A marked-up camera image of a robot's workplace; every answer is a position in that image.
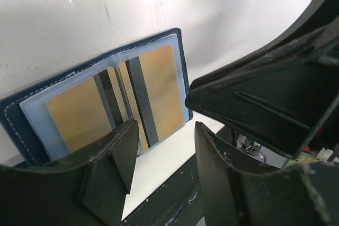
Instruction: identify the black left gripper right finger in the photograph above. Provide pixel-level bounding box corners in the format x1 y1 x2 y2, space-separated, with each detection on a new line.
194 122 338 225

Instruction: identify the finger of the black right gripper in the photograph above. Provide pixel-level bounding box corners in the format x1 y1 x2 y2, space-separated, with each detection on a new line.
185 0 338 157

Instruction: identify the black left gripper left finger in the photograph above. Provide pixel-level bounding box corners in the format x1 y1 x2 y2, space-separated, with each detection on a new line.
1 120 139 225

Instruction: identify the blue leather card holder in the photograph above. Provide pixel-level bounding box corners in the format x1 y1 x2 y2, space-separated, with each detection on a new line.
1 28 193 166

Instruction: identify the gold card left sleeve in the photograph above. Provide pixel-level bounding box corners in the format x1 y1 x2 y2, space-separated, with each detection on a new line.
46 67 129 152

